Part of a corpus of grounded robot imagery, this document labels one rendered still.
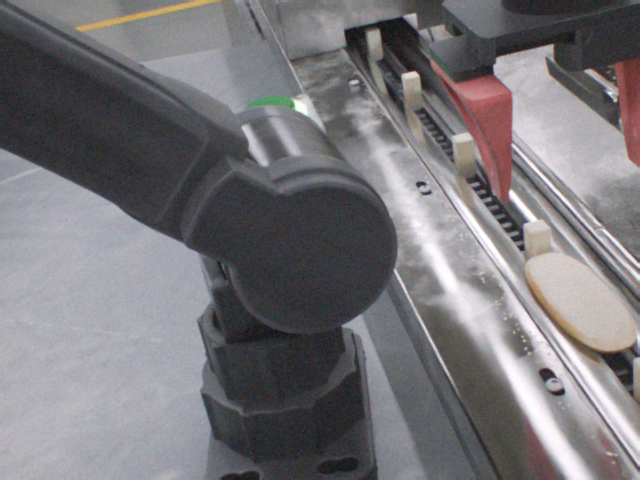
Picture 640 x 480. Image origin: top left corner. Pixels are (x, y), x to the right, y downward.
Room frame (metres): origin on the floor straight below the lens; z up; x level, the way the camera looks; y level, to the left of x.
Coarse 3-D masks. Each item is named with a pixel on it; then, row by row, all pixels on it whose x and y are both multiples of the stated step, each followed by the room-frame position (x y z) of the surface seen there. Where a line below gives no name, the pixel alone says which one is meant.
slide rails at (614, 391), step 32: (352, 32) 0.96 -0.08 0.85; (384, 32) 0.94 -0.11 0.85; (416, 64) 0.83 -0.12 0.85; (384, 96) 0.77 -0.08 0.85; (448, 96) 0.75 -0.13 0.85; (416, 128) 0.69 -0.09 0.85; (448, 128) 0.69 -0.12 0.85; (448, 160) 0.63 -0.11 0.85; (480, 160) 0.62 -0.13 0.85; (512, 192) 0.56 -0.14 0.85; (480, 224) 0.53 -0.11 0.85; (512, 256) 0.48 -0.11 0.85; (576, 256) 0.47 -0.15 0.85; (608, 288) 0.43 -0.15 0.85; (544, 320) 0.42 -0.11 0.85; (576, 352) 0.38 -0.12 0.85; (608, 384) 0.36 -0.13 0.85; (608, 416) 0.33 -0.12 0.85
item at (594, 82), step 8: (568, 72) 0.66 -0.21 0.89; (576, 72) 0.64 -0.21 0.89; (584, 72) 0.63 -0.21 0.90; (592, 72) 0.64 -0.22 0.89; (576, 80) 0.65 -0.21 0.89; (584, 80) 0.63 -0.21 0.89; (592, 80) 0.61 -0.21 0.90; (600, 80) 0.62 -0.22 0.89; (616, 80) 0.62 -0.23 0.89; (592, 88) 0.62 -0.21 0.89; (600, 88) 0.60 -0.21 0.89; (608, 88) 0.59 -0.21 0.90; (616, 88) 0.60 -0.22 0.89; (600, 96) 0.61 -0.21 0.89; (616, 96) 0.58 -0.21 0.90
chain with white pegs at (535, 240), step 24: (384, 72) 0.86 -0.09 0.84; (408, 96) 0.75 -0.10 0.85; (432, 120) 0.72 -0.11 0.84; (456, 144) 0.62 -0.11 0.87; (456, 168) 0.62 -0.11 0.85; (480, 192) 0.59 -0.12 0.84; (504, 216) 0.55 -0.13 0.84; (528, 240) 0.48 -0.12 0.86; (624, 360) 0.38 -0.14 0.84; (624, 384) 0.36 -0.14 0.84
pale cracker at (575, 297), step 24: (528, 264) 0.46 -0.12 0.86; (552, 264) 0.45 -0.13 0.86; (576, 264) 0.45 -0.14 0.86; (552, 288) 0.43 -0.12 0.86; (576, 288) 0.43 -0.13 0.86; (600, 288) 0.42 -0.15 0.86; (552, 312) 0.42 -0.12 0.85; (576, 312) 0.40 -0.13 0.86; (600, 312) 0.40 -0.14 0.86; (624, 312) 0.40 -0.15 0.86; (576, 336) 0.39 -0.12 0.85; (600, 336) 0.38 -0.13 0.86; (624, 336) 0.38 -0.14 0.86
